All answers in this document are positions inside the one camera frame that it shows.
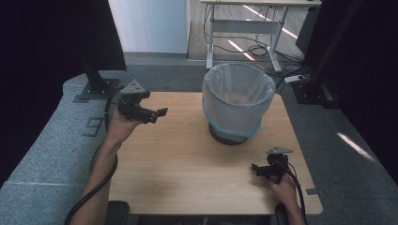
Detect white metal table frame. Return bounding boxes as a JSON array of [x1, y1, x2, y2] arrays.
[[199, 0, 323, 74]]

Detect white power strip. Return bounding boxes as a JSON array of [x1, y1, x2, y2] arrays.
[[283, 74, 306, 84]]

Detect black chair armrest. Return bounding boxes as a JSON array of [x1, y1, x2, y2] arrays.
[[107, 200, 130, 225], [274, 202, 290, 225]]

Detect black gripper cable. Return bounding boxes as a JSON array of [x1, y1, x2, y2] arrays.
[[275, 160, 310, 225], [63, 85, 127, 225]]

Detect white partition panel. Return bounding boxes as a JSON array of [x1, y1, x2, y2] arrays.
[[107, 0, 191, 55]]

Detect person's left hand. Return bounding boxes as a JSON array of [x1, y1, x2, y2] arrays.
[[104, 107, 144, 147]]

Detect dark curtain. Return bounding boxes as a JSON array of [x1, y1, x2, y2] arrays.
[[0, 0, 128, 188], [304, 0, 398, 176]]

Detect trash bin with white liner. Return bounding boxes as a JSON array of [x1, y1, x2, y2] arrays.
[[201, 62, 277, 141]]

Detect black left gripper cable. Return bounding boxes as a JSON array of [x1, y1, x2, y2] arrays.
[[63, 85, 127, 225]]

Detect black metal stand with base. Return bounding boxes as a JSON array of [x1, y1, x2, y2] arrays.
[[290, 0, 365, 106]]

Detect black trash bin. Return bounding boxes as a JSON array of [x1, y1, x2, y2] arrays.
[[207, 121, 263, 146]]

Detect black stand base left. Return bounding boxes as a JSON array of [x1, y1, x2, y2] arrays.
[[72, 46, 121, 104]]

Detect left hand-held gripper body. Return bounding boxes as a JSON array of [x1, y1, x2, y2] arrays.
[[116, 78, 151, 122]]

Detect person's right hand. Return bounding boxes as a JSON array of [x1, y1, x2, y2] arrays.
[[268, 172, 300, 208]]

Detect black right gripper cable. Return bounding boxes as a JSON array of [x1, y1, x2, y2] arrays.
[[275, 160, 310, 225]]

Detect black floor cables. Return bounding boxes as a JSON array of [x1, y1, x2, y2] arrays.
[[202, 3, 315, 84]]

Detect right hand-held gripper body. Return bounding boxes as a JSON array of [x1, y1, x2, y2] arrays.
[[265, 145, 295, 185]]

